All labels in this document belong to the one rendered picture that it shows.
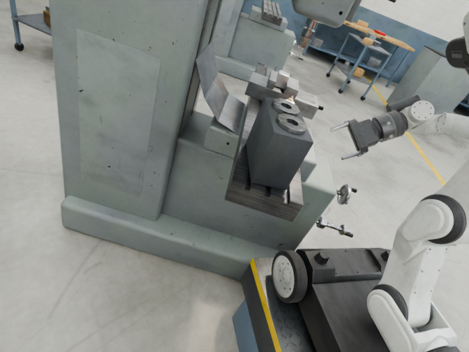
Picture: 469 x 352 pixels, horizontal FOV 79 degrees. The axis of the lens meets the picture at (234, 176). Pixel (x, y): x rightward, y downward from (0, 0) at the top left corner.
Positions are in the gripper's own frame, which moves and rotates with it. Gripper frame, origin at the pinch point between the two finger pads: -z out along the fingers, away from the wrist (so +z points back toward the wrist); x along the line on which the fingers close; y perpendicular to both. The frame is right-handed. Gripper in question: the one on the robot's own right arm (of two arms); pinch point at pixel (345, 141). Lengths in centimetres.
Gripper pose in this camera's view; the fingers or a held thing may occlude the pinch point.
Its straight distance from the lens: 105.1
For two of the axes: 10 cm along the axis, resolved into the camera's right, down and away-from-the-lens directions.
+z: 9.3, -3.2, -1.5
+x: -2.9, -9.3, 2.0
